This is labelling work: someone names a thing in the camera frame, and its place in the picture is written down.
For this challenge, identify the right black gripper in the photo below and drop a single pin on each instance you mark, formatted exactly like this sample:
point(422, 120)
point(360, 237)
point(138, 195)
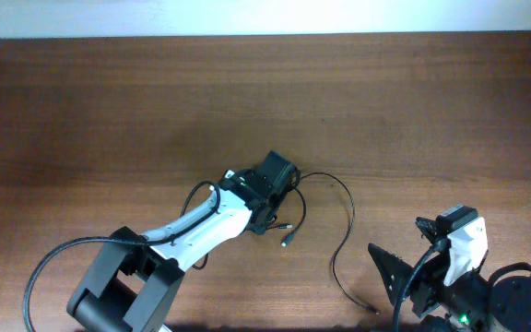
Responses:
point(421, 286)

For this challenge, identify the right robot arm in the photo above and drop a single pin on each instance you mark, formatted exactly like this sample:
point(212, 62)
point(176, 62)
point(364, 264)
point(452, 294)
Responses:
point(445, 286)

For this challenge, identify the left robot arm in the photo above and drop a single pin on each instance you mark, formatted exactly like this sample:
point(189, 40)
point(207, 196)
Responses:
point(132, 282)

